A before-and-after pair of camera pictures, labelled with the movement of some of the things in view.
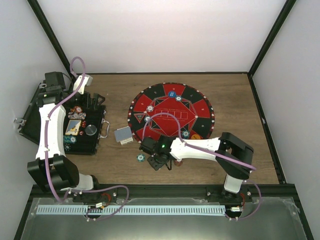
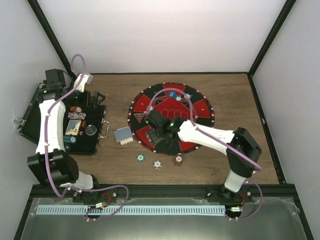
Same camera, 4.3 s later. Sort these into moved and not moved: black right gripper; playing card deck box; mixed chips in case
Moved: black right gripper
Not moved: mixed chips in case; playing card deck box
